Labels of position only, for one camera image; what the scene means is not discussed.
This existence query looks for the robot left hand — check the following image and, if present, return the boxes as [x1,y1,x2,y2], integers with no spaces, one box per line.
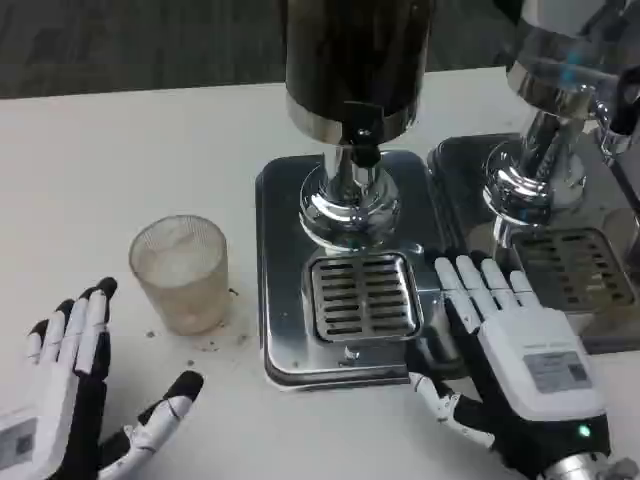
[0,276,206,480]

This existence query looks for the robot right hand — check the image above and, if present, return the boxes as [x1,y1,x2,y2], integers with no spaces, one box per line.
[406,249,613,474]

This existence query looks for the steel drip tray grid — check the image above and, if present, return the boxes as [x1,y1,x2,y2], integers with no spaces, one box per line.
[305,251,426,343]
[509,227,638,313]

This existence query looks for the drink dispenser with clear tank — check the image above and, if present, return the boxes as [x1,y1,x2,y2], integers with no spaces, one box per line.
[426,0,640,354]

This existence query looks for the black dispenser tap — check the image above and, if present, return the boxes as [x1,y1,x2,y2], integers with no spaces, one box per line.
[343,100,384,169]

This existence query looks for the drink dispenser with dark tank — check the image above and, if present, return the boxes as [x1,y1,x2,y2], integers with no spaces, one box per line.
[255,0,469,393]

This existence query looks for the steel tap with black handle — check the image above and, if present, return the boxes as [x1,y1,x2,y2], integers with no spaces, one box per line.
[579,66,640,167]

